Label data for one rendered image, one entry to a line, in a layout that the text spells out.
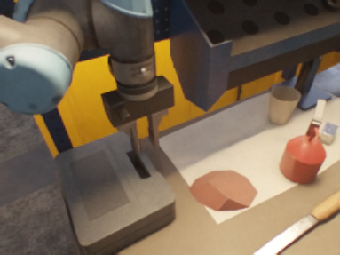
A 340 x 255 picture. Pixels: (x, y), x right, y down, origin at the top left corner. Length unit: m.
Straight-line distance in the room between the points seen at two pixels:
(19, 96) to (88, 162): 0.37
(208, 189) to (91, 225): 0.26
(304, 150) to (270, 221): 0.17
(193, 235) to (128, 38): 0.41
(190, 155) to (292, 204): 0.27
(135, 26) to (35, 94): 0.18
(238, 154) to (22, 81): 0.58
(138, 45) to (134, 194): 0.31
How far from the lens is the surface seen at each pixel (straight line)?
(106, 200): 0.58
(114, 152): 0.67
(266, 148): 0.78
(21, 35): 0.33
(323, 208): 0.67
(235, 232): 0.62
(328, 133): 0.84
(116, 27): 0.42
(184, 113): 1.83
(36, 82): 0.30
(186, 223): 0.62
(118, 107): 0.48
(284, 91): 0.88
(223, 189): 0.63
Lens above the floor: 1.49
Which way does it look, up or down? 42 degrees down
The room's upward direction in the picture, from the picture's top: 3 degrees counter-clockwise
